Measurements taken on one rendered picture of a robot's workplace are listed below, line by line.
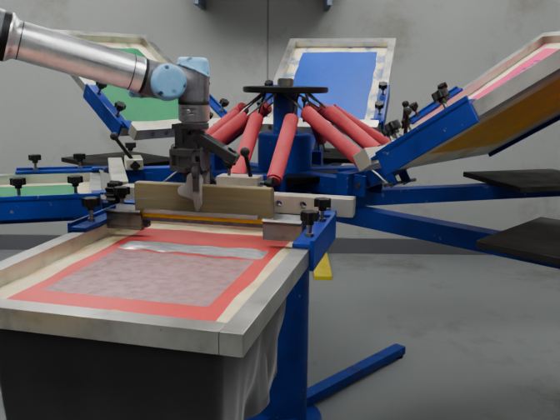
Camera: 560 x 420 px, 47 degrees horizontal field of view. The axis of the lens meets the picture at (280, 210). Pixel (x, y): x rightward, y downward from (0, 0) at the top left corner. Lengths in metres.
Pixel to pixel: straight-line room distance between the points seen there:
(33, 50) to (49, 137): 3.82
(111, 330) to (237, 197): 0.60
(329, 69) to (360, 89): 0.26
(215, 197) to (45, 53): 0.51
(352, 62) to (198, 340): 2.65
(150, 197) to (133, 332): 0.65
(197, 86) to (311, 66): 1.99
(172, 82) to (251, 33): 3.48
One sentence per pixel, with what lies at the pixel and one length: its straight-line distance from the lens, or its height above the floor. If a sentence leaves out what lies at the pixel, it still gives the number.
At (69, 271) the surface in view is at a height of 0.95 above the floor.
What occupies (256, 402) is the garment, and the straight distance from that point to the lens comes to 1.42.
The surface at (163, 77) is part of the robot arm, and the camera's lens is 1.36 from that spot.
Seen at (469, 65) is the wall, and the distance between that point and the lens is 5.00.
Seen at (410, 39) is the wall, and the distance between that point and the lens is 4.91.
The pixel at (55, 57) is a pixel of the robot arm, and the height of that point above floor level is 1.39.
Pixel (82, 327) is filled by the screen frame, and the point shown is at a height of 0.97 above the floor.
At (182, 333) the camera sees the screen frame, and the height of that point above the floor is 0.98.
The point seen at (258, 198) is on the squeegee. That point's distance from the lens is 1.52.
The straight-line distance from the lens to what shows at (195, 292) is 1.24.
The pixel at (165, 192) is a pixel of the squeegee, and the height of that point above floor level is 1.07.
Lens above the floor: 1.37
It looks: 12 degrees down
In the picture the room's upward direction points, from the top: 1 degrees clockwise
